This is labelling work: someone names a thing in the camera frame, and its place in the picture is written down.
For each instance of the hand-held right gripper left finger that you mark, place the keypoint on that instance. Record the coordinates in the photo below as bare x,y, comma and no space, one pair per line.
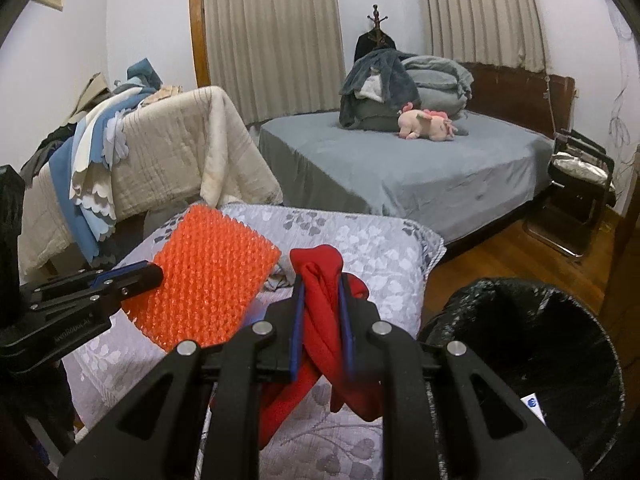
298,330

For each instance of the small grey cloth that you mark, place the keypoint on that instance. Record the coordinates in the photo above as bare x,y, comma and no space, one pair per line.
282,272

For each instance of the pink plush toy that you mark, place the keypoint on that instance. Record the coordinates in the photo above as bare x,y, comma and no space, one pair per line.
430,122

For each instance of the narrow beige curtain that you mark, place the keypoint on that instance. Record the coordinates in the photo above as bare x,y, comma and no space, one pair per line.
480,15

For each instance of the white paper slip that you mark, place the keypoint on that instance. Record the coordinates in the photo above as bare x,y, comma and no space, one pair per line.
532,407

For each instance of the orange spiky plastic mat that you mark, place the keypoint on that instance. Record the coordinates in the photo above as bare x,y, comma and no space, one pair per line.
210,280

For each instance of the black folding chair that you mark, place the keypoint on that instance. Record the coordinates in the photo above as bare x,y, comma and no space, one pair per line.
570,210

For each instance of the curved wooden frame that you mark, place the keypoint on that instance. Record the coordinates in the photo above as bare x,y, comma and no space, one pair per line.
198,25

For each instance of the grey floral quilt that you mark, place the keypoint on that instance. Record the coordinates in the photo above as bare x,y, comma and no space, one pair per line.
380,260

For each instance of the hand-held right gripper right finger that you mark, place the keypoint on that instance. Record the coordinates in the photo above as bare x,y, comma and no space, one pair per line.
346,330

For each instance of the folded light grey duvet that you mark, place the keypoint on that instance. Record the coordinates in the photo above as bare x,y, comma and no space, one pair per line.
440,80

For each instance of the black trash bin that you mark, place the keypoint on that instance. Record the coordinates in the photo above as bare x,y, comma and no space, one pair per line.
525,330

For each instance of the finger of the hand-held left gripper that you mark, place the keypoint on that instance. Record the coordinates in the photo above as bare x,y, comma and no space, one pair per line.
135,287
120,272

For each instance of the wooden headboard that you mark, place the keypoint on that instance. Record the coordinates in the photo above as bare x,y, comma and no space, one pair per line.
515,95

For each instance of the blue white scalloped cloth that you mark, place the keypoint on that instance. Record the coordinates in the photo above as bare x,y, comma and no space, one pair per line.
90,170

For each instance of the thin metal rod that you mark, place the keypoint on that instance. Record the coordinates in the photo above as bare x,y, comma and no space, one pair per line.
551,105

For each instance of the beige draped quilt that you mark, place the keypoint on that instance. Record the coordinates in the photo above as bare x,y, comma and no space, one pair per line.
165,145

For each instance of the wide beige curtain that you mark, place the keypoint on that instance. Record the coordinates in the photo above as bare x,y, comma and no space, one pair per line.
275,40

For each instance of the silver chair cushion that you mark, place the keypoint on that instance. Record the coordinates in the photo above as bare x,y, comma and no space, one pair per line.
580,167

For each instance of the red cloth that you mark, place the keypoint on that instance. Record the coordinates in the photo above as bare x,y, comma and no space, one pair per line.
320,270

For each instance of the blue cloth pile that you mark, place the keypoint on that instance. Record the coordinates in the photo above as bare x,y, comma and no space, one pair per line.
142,75

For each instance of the bed with grey sheet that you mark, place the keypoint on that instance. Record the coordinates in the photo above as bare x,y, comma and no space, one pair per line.
375,170

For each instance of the wooden coat rack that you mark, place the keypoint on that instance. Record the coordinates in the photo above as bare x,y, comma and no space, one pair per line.
375,17

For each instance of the dark clothes heap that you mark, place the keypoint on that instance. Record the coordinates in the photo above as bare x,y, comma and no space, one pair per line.
47,147

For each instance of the dark grey pillow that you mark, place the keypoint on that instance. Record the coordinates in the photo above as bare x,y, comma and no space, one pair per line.
380,121

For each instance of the pale pink cloth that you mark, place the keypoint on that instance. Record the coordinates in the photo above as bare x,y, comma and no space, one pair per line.
162,94

